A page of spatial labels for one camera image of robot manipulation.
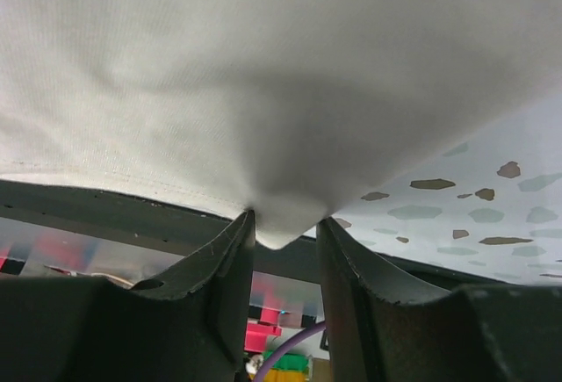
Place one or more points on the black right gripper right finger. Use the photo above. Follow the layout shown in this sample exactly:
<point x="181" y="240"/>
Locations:
<point x="384" y="324"/>

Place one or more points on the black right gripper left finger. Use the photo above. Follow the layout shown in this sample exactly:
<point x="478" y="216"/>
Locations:
<point x="187" y="323"/>

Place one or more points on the cream white t-shirt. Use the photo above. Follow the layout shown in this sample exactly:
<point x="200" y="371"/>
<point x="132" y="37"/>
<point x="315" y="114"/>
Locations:
<point x="291" y="108"/>

